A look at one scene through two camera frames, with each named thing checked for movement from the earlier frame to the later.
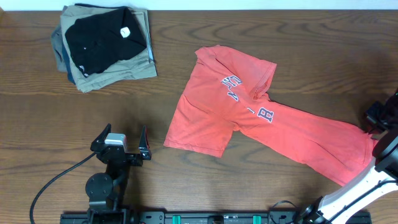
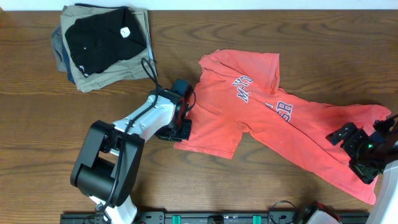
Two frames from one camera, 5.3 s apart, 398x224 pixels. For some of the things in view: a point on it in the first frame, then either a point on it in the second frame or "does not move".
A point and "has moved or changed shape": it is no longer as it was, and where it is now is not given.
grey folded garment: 58,49 does not move
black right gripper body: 383,117 → 366,158
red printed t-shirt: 225,92 has moved or changed shape
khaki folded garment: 135,65 does not move
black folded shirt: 99,42 does not move
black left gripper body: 132,161 → 180,132
